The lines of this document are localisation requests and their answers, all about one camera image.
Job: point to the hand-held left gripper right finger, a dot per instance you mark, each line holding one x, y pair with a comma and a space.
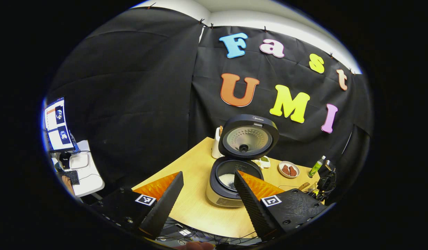
252, 205

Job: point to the wooden spoon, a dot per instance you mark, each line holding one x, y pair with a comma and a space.
304, 186

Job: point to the green drink bottle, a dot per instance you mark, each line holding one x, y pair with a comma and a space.
316, 167

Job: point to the white tray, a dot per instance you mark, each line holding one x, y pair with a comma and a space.
79, 160

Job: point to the black backdrop cloth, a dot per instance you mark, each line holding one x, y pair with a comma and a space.
148, 104

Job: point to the black keyboard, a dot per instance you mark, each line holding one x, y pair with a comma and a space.
72, 177

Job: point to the dark grey rice cooker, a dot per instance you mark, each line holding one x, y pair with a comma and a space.
248, 139

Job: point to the white toaster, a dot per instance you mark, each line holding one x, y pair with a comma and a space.
216, 149

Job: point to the white side desk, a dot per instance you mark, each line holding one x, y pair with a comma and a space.
92, 180

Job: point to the computer monitor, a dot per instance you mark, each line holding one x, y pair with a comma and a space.
59, 126

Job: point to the white divided condiment dish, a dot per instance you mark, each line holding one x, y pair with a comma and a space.
264, 161

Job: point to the brown meat piece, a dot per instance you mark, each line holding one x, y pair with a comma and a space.
286, 169
293, 171

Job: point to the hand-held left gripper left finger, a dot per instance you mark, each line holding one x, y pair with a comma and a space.
165, 205

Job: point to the round beige plate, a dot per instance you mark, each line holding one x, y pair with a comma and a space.
280, 166

